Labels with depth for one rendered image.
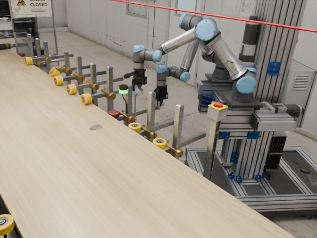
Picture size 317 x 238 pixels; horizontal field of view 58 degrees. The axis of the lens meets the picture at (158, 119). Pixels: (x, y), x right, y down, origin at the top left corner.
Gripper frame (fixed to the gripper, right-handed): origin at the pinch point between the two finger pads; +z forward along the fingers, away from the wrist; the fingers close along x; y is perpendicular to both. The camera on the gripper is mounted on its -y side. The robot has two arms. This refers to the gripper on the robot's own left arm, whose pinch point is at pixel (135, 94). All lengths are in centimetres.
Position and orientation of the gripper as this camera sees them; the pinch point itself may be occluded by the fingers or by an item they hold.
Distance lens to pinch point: 208.9
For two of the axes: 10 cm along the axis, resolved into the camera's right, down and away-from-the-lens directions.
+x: 4.9, -3.6, 8.0
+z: -0.5, 9.0, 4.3
